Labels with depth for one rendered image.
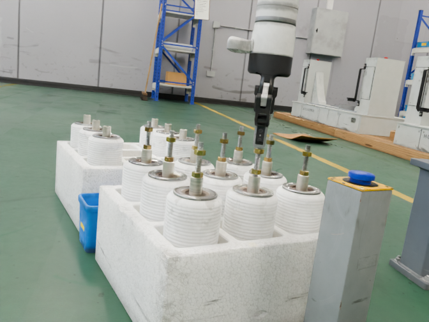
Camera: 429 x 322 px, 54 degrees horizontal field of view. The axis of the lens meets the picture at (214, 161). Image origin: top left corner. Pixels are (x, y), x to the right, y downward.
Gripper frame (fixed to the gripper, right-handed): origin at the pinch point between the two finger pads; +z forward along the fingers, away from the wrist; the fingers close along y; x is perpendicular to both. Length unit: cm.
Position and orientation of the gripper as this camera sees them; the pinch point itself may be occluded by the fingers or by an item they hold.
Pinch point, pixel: (260, 136)
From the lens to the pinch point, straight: 75.8
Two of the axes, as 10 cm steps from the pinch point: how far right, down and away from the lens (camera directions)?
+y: 1.6, -1.7, 9.7
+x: -9.8, -1.4, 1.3
